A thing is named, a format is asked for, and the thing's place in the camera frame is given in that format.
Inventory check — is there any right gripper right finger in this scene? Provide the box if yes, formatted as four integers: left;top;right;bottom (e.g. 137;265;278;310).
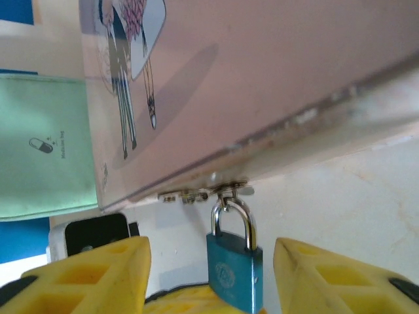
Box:
273;237;419;314

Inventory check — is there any pink cartoon couple box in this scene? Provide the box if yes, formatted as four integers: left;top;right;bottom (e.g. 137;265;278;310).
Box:
78;0;419;214

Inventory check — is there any green medicine bag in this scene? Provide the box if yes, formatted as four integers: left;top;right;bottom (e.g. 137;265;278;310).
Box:
0;73;101;224

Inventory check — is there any blue padlock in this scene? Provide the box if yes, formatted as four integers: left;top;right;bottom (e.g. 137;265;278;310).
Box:
205;195;264;314

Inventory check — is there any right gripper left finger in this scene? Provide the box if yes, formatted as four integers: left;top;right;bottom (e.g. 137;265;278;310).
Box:
0;235;153;314

